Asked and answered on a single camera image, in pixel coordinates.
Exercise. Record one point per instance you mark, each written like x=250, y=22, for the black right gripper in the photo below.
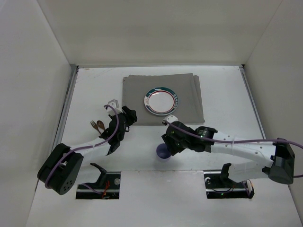
x=170, y=138

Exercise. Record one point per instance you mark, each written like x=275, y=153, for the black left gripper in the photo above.
x=125, y=117

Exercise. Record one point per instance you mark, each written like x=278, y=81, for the purple plastic cup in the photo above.
x=162, y=153

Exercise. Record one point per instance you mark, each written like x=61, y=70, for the grey cloth placemat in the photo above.
x=186, y=86

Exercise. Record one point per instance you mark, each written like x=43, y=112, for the brown wooden spoon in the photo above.
x=100, y=124

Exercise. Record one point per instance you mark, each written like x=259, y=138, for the white plate green rim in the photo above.
x=161, y=101

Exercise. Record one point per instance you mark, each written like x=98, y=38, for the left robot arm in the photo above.
x=67, y=166

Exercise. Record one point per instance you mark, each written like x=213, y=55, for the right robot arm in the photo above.
x=273, y=159

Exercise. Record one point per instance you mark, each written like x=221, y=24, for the brown wooden fork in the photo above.
x=95, y=126

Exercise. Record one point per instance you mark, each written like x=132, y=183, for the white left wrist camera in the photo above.
x=113, y=107

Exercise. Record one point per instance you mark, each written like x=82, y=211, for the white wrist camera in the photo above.
x=113, y=107
x=169, y=119

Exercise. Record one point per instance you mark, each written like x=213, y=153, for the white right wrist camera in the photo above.
x=169, y=119

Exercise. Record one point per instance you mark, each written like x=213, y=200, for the left aluminium table rail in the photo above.
x=65, y=108

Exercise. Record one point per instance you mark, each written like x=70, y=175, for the aluminium table rail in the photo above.
x=65, y=108
x=256, y=111

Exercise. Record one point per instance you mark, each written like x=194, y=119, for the right aluminium table rail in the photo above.
x=256, y=111

